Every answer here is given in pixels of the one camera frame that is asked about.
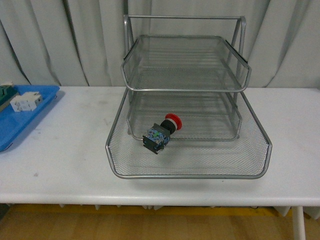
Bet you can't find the silver mesh pull-out tray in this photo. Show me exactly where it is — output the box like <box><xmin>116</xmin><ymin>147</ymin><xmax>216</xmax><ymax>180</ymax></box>
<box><xmin>106</xmin><ymin>90</ymin><xmax>272</xmax><ymax>179</ymax></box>

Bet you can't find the red emergency stop button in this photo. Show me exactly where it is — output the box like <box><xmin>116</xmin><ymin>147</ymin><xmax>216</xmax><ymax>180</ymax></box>
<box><xmin>142</xmin><ymin>113</ymin><xmax>183</xmax><ymax>154</ymax></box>

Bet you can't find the white curtain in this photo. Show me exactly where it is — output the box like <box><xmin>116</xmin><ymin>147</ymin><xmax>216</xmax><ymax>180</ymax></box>
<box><xmin>0</xmin><ymin>0</ymin><xmax>320</xmax><ymax>88</ymax></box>

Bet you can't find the white circuit breaker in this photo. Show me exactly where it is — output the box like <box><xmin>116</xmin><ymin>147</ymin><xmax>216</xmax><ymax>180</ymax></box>
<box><xmin>10</xmin><ymin>91</ymin><xmax>43</xmax><ymax>112</ymax></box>

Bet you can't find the blue plastic tray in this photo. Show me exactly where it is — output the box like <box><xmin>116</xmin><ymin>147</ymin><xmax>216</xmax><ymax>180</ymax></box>
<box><xmin>0</xmin><ymin>85</ymin><xmax>60</xmax><ymax>151</ymax></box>

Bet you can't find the silver mesh rack frame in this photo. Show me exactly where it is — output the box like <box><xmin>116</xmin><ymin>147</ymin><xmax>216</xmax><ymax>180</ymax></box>
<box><xmin>121</xmin><ymin>14</ymin><xmax>251</xmax><ymax>141</ymax></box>

